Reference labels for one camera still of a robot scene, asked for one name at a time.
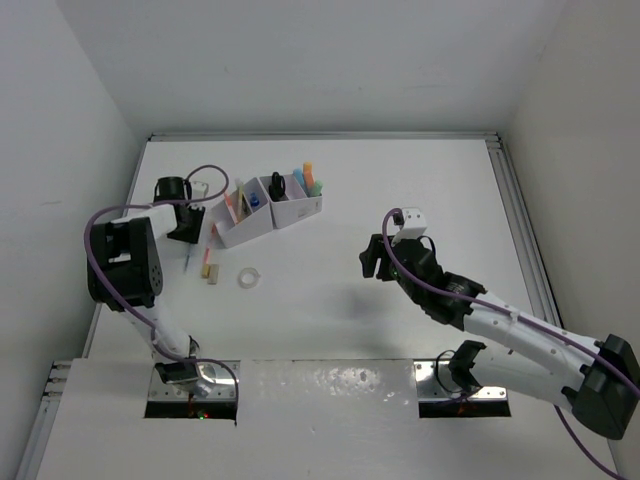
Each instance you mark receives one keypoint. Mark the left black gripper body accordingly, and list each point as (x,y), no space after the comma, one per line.
(188,232)

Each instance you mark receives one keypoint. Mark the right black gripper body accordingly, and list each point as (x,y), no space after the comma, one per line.
(385,270)

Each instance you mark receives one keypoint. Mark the orange pink pens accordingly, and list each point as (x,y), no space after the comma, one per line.
(209,245)

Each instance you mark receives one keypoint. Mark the white eraser block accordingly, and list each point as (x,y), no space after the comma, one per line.
(213,274)

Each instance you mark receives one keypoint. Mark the yellow highlighter pen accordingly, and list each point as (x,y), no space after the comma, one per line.
(240,202)

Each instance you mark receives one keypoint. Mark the clear glue bottle blue cap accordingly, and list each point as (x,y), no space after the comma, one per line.
(254,200)

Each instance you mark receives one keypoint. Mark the black handled scissors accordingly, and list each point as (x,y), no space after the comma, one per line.
(277,187)

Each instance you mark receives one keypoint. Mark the blue marker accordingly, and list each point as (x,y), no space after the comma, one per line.
(298,175)

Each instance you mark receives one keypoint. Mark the green marker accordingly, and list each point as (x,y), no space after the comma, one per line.
(316,189)

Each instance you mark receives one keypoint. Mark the orange pen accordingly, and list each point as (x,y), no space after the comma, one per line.
(230,208)

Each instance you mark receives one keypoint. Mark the green black pen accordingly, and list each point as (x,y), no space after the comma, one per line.
(247,209)

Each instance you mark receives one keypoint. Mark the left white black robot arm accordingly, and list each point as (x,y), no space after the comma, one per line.
(124,273)

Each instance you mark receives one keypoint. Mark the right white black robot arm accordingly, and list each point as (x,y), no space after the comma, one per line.
(596,381)

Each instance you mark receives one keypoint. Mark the white organizer lying tilted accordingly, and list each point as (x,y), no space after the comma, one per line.
(257,224)

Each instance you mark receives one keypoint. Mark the clear tape roll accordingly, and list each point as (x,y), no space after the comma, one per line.
(248,278)

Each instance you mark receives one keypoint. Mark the white organizer upright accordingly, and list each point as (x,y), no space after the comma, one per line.
(294,206)

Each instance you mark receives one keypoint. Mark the white front cover board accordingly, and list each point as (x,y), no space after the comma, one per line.
(299,420)

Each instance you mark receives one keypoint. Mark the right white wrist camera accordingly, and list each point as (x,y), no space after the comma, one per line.
(411,224)

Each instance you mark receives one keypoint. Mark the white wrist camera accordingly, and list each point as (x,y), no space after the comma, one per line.
(199,190)
(411,224)

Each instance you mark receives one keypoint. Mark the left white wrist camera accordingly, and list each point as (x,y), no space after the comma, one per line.
(199,190)

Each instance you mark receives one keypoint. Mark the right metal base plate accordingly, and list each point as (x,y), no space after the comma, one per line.
(432,387)

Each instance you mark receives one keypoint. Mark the metal base plate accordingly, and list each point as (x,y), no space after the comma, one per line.
(203,382)
(432,387)

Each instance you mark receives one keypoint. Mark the aluminium frame rail right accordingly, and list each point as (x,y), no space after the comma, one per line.
(532,265)

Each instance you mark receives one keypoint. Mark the aluminium frame rail back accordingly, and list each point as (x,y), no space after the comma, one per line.
(322,135)

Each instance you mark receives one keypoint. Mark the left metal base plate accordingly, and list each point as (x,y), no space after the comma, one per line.
(203,382)

